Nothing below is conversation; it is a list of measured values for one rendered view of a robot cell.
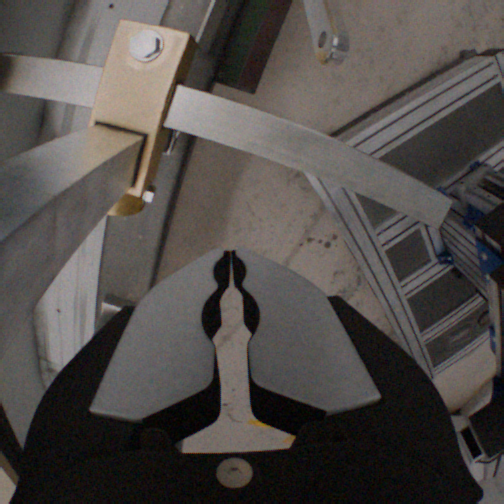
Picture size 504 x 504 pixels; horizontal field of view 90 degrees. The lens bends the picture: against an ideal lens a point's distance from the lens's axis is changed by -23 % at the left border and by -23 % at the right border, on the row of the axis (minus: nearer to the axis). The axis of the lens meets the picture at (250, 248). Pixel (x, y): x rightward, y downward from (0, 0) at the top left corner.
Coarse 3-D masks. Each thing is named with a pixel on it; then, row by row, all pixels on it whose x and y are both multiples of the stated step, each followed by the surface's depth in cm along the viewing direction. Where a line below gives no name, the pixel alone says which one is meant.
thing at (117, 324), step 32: (128, 320) 8; (96, 352) 7; (64, 384) 6; (96, 384) 6; (64, 416) 5; (96, 416) 6; (32, 448) 5; (64, 448) 5; (96, 448) 5; (128, 448) 5; (32, 480) 4
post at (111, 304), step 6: (108, 294) 42; (108, 300) 41; (114, 300) 42; (120, 300) 42; (126, 300) 43; (102, 306) 41; (108, 306) 41; (114, 306) 41; (120, 306) 41; (102, 312) 39; (108, 312) 40; (114, 312) 40; (102, 318) 38; (108, 318) 39; (102, 324) 38; (96, 330) 36
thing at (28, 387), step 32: (0, 0) 17; (32, 0) 21; (64, 0) 27; (0, 32) 20; (32, 32) 25; (0, 96) 25; (0, 128) 28; (32, 128) 36; (0, 160) 31; (32, 320) 54; (32, 352) 56; (0, 384) 40; (32, 384) 57; (0, 416) 40; (32, 416) 57; (0, 448) 38
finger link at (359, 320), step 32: (352, 320) 8; (384, 352) 7; (384, 384) 6; (416, 384) 6; (352, 416) 6; (384, 416) 6; (416, 416) 5; (448, 416) 5; (416, 448) 5; (448, 448) 5; (448, 480) 4
